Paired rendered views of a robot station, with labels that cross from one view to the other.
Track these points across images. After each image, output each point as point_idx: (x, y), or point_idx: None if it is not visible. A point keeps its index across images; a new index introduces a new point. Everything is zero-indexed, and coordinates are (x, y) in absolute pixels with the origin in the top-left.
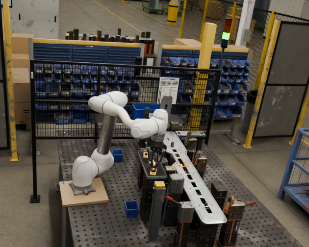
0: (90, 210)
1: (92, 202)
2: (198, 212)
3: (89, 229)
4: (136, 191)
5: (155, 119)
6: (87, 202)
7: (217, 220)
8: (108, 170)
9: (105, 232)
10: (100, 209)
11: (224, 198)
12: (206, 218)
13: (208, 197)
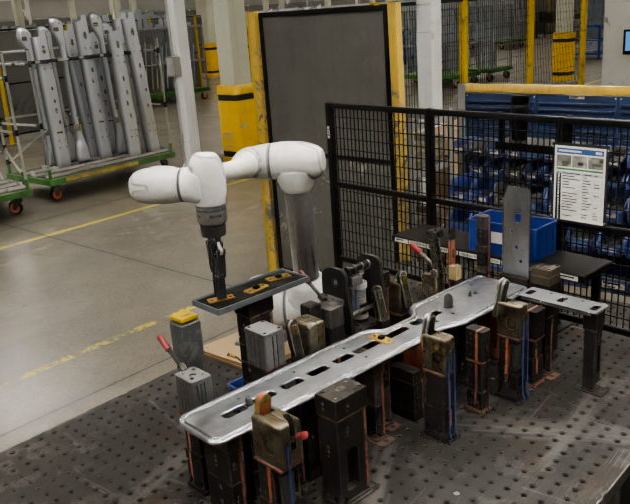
0: (215, 373)
1: (234, 361)
2: (205, 404)
3: (164, 391)
4: None
5: (183, 169)
6: (227, 359)
7: (203, 430)
8: None
9: (171, 405)
10: (228, 378)
11: (335, 425)
12: (197, 417)
13: (286, 397)
